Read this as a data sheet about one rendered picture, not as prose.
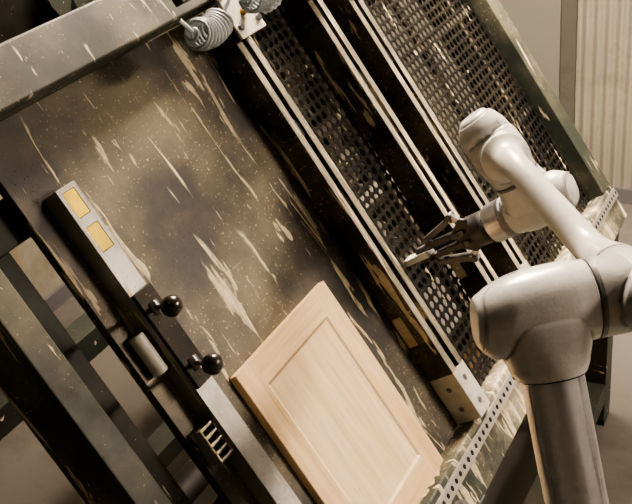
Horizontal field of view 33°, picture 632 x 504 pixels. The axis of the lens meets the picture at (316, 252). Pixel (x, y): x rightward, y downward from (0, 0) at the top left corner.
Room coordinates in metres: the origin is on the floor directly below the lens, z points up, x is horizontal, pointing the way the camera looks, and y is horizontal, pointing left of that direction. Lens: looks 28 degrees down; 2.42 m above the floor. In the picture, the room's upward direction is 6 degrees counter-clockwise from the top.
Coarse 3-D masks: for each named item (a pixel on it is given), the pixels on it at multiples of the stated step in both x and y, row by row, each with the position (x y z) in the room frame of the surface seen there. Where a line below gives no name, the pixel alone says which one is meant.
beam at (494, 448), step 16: (608, 192) 3.05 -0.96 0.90; (592, 208) 2.95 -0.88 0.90; (608, 224) 2.93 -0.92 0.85; (560, 256) 2.69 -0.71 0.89; (496, 368) 2.16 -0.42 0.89; (496, 384) 2.08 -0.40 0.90; (512, 400) 2.07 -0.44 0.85; (512, 416) 2.04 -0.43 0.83; (464, 432) 1.91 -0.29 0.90; (496, 432) 1.96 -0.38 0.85; (512, 432) 2.00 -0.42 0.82; (448, 448) 1.88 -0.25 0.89; (464, 448) 1.86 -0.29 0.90; (496, 448) 1.93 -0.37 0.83; (448, 464) 1.80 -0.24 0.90; (480, 464) 1.86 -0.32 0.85; (496, 464) 1.89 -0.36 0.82; (432, 480) 1.77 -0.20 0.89; (448, 480) 1.76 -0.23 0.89; (464, 480) 1.79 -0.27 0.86; (480, 480) 1.82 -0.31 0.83; (432, 496) 1.71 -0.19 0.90; (464, 496) 1.76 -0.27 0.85; (480, 496) 1.79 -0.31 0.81
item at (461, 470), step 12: (612, 192) 3.06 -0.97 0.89; (612, 204) 3.01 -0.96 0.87; (600, 216) 2.91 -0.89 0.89; (504, 384) 2.08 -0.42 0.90; (504, 396) 2.05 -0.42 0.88; (492, 408) 2.00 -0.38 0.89; (492, 420) 1.97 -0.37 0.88; (480, 432) 1.92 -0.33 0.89; (480, 444) 1.89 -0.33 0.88; (468, 456) 1.84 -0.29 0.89; (456, 468) 1.80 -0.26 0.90; (468, 468) 1.82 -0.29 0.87; (456, 480) 1.77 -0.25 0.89; (444, 492) 1.72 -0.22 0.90; (456, 492) 1.75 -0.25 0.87
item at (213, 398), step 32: (64, 192) 1.66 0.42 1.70; (64, 224) 1.64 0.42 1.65; (96, 256) 1.62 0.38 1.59; (128, 288) 1.60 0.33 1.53; (128, 320) 1.60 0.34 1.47; (160, 352) 1.57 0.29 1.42; (192, 384) 1.54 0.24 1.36; (224, 416) 1.53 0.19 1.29; (256, 448) 1.53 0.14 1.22; (256, 480) 1.49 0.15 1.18
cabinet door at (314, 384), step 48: (288, 336) 1.79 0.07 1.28; (336, 336) 1.88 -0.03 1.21; (240, 384) 1.63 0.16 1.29; (288, 384) 1.71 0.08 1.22; (336, 384) 1.79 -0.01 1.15; (384, 384) 1.87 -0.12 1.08; (288, 432) 1.62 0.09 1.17; (336, 432) 1.70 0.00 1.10; (384, 432) 1.78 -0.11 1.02; (336, 480) 1.62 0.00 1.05; (384, 480) 1.69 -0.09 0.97
